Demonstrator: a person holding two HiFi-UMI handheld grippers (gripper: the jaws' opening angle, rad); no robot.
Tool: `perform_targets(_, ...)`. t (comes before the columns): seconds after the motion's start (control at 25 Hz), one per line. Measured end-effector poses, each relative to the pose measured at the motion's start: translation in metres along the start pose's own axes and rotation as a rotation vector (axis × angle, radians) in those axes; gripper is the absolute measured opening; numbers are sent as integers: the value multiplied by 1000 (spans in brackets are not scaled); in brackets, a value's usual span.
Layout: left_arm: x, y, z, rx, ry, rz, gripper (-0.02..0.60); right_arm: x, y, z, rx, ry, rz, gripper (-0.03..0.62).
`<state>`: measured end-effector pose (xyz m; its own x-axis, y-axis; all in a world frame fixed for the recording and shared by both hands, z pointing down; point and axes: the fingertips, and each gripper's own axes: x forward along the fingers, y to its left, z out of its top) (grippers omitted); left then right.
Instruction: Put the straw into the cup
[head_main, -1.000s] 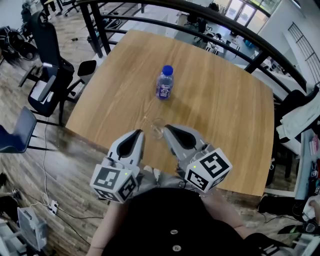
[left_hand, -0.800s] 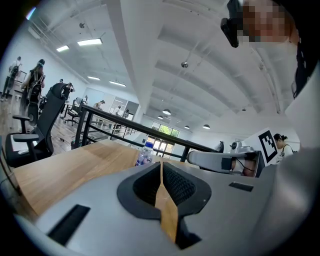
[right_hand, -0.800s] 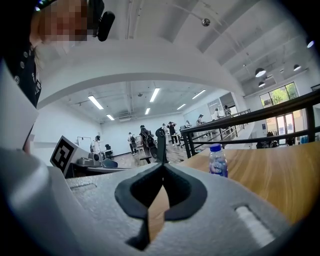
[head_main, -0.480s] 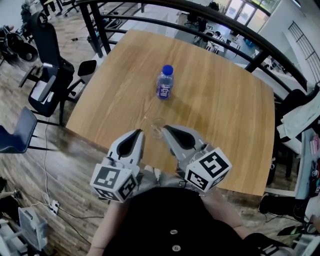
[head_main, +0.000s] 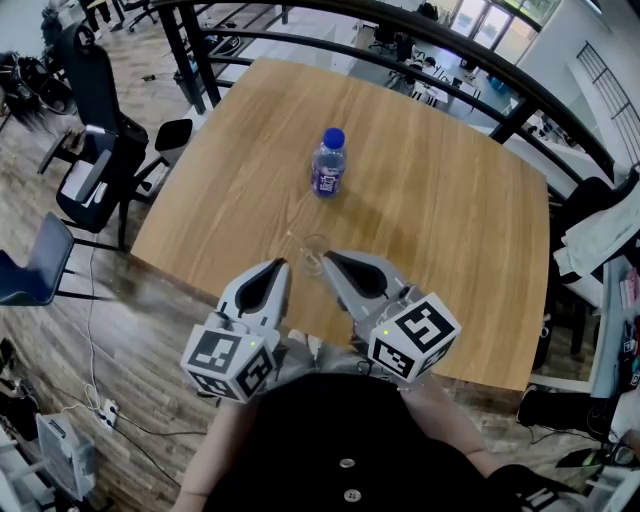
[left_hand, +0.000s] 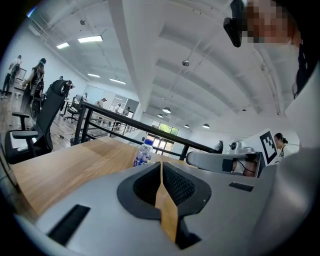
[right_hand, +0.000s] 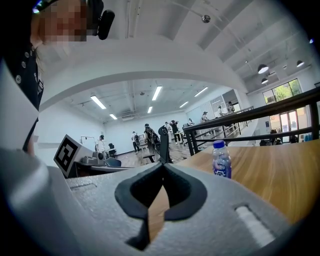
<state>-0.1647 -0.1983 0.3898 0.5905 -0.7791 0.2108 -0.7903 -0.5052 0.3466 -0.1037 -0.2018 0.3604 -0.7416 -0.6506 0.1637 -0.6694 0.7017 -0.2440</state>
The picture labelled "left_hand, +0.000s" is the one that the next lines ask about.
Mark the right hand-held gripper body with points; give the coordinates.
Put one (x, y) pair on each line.
(267, 146)

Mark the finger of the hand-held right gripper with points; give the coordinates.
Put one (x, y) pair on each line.
(207, 161)

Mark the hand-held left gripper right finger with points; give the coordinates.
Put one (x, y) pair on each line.
(225, 212)

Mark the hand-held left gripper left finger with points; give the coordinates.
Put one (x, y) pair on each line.
(100, 200)

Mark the glass entrance door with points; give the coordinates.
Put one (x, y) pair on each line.
(160, 140)

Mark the clear plastic water bottle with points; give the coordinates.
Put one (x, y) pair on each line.
(143, 155)

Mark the black metal railing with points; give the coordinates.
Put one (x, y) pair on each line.
(87, 125)

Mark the small black office chair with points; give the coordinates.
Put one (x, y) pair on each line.
(73, 108)

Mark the round ceiling sensor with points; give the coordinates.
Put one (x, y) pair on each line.
(185, 63)

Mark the black mesh office chair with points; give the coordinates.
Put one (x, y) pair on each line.
(50, 112)

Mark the rectangular ceiling light panel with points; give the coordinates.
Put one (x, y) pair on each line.
(90, 39)
(93, 75)
(117, 81)
(62, 45)

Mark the black head-worn camera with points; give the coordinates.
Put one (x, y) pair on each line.
(233, 30)

